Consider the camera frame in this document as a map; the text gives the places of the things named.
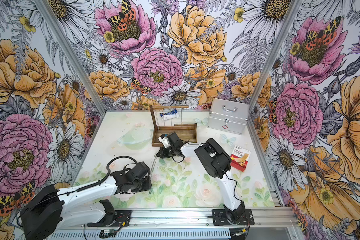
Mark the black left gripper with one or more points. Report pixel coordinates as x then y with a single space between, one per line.
146 186

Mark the silver aluminium first aid case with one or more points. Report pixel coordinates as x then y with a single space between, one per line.
228 116

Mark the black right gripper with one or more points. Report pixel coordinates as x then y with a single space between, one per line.
163 152

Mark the red white bandage box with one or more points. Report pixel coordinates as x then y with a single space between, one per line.
240 158

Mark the aluminium front rail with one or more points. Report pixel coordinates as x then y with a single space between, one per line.
256 217

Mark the wooden jewelry display stand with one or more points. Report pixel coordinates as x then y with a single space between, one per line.
185 131

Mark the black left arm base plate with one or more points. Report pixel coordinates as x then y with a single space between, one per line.
110 216

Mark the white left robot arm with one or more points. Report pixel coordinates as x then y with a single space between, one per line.
52 209

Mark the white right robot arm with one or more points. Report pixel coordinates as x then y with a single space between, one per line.
217 164

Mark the white blue toothpaste tube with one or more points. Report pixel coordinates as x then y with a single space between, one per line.
173 114

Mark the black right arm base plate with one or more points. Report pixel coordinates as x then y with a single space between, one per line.
222 217

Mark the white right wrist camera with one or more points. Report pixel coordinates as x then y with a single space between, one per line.
164 140

